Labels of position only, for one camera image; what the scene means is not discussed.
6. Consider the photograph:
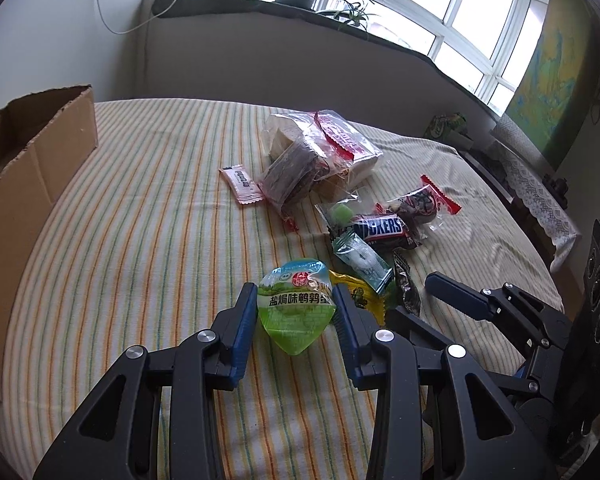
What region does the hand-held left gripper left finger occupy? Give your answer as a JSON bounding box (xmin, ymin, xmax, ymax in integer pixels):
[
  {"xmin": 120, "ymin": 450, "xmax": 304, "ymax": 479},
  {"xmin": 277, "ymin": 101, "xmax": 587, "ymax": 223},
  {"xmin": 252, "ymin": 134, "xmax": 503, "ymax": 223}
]
[{"xmin": 32, "ymin": 282, "xmax": 259, "ymax": 480}]

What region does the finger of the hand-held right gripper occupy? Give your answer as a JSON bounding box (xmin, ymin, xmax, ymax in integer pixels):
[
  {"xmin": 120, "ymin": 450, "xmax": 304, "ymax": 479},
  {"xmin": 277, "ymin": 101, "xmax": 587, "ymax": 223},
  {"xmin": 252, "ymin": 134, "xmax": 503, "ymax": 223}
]
[
  {"xmin": 425, "ymin": 271, "xmax": 573, "ymax": 356},
  {"xmin": 386, "ymin": 307, "xmax": 541, "ymax": 397}
]

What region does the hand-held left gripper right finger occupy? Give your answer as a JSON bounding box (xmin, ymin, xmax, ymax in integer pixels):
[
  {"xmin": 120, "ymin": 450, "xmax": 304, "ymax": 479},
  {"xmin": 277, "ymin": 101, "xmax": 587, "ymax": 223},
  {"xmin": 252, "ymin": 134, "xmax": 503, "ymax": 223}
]
[{"xmin": 332, "ymin": 282, "xmax": 568, "ymax": 480}]

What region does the yellow snack packet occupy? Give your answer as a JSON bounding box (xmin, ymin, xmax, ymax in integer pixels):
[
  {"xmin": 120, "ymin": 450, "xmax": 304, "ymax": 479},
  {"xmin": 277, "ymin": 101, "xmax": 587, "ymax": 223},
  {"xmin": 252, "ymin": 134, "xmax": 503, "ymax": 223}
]
[{"xmin": 328, "ymin": 270, "xmax": 396, "ymax": 326}]

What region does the dark foil snack packet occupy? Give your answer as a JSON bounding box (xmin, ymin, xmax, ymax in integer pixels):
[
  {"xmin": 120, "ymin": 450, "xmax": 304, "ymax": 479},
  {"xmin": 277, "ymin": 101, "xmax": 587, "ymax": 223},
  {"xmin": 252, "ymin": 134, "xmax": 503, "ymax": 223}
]
[{"xmin": 392, "ymin": 251, "xmax": 422, "ymax": 317}]

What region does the green egg snack packet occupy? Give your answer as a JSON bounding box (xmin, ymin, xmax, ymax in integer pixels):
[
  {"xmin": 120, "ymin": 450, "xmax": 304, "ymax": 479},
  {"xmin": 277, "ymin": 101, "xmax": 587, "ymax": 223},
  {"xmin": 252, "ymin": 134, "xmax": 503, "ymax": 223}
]
[{"xmin": 256, "ymin": 257, "xmax": 337, "ymax": 357}]

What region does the teal snack packet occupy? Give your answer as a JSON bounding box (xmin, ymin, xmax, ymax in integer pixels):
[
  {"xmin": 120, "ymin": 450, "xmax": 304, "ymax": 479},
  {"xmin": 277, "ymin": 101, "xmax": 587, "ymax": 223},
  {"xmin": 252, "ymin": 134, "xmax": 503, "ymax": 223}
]
[{"xmin": 331, "ymin": 234, "xmax": 394, "ymax": 294}]

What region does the red-edged clear date packet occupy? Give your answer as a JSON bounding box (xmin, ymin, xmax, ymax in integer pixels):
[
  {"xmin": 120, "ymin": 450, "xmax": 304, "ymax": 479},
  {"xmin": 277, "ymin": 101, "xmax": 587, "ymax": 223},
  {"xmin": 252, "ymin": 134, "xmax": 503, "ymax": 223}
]
[{"xmin": 375, "ymin": 175, "xmax": 462, "ymax": 233}]

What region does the brown chocolate bar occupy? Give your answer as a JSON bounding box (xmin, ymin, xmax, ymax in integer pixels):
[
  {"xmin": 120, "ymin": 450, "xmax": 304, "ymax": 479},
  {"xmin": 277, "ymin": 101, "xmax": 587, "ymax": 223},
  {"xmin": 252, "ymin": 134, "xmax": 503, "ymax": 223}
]
[{"xmin": 352, "ymin": 214, "xmax": 418, "ymax": 251}]

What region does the green candy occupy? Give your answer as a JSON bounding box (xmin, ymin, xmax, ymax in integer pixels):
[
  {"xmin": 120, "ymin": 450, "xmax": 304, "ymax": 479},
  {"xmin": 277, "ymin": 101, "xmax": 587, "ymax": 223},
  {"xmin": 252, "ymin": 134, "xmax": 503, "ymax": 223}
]
[{"xmin": 316, "ymin": 200, "xmax": 361, "ymax": 236}]

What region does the clear packet of dark bread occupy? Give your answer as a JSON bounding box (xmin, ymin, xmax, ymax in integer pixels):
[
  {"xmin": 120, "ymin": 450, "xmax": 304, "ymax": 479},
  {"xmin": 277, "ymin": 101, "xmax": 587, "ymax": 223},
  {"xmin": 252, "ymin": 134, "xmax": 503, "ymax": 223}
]
[{"xmin": 257, "ymin": 142, "xmax": 326, "ymax": 231}]

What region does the cardboard box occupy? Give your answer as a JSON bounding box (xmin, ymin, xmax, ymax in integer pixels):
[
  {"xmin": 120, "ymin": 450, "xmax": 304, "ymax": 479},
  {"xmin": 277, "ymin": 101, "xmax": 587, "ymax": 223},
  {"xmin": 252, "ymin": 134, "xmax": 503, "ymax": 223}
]
[{"xmin": 0, "ymin": 85, "xmax": 98, "ymax": 402}]

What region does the striped blanket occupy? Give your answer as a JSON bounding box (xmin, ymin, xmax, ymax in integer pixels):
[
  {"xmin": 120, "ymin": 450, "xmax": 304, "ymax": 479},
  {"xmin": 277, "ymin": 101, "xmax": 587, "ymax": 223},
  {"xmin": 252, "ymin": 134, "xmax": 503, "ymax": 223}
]
[{"xmin": 0, "ymin": 99, "xmax": 566, "ymax": 480}]

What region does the dark red box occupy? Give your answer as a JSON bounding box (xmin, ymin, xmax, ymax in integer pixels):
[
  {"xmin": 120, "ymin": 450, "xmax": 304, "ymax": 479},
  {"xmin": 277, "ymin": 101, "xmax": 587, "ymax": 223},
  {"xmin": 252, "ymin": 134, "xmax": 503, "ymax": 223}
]
[{"xmin": 461, "ymin": 135, "xmax": 513, "ymax": 198}]

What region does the white lace cloth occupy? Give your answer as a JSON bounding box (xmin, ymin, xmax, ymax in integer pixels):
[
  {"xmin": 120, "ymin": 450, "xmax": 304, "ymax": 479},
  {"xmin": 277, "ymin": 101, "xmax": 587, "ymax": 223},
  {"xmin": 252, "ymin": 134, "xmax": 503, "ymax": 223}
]
[{"xmin": 490, "ymin": 112, "xmax": 581, "ymax": 271}]

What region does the pink snack packet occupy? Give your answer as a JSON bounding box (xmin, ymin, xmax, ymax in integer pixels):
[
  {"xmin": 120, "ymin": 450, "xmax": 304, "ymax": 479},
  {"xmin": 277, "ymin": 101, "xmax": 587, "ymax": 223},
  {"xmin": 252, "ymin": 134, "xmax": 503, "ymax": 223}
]
[{"xmin": 219, "ymin": 164, "xmax": 265, "ymax": 206}]

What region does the green printed bag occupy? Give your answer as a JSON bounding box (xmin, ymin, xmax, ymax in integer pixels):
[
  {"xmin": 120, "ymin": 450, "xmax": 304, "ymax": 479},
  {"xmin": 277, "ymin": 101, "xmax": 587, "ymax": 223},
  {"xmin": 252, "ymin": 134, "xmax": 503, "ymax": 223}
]
[{"xmin": 424, "ymin": 112, "xmax": 468, "ymax": 143}]

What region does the clear bag of sliced bread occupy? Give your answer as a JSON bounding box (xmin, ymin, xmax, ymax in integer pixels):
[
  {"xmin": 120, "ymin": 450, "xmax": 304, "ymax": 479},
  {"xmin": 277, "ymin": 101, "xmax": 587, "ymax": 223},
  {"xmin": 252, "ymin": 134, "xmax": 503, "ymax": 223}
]
[{"xmin": 261, "ymin": 109, "xmax": 384, "ymax": 196}]

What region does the dark grey windowsill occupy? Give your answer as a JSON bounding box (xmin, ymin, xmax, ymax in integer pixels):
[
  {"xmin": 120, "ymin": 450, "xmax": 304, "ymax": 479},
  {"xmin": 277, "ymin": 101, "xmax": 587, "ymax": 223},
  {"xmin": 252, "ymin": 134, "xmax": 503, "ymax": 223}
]
[{"xmin": 150, "ymin": 0, "xmax": 498, "ymax": 126}]

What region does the wall map poster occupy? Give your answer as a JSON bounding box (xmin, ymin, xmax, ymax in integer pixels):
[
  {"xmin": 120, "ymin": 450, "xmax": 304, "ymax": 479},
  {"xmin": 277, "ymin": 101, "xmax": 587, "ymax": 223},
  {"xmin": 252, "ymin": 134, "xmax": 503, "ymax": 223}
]
[{"xmin": 505, "ymin": 0, "xmax": 600, "ymax": 171}]

